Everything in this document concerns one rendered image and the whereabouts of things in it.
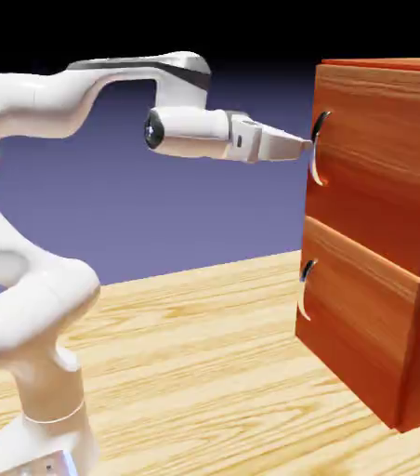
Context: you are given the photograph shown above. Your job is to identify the long curved metal handle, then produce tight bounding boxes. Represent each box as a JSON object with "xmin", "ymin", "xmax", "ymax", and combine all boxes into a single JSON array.
[{"xmin": 308, "ymin": 110, "xmax": 333, "ymax": 187}]

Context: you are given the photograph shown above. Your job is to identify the short curved metal handle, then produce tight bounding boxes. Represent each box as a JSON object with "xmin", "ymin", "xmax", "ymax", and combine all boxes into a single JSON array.
[{"xmin": 297, "ymin": 258, "xmax": 319, "ymax": 322}]

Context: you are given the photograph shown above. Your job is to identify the large reddish wooden door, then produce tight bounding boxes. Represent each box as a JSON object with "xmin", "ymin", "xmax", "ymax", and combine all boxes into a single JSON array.
[{"xmin": 305, "ymin": 63, "xmax": 420, "ymax": 278}]

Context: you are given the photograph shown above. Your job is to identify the small reddish wooden door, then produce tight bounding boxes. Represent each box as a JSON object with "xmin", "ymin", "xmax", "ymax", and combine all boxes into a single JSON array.
[{"xmin": 295, "ymin": 215, "xmax": 420, "ymax": 430}]

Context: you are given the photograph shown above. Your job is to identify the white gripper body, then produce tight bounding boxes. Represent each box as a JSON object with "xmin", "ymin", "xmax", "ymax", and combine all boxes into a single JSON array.
[{"xmin": 255, "ymin": 124, "xmax": 313, "ymax": 164}]

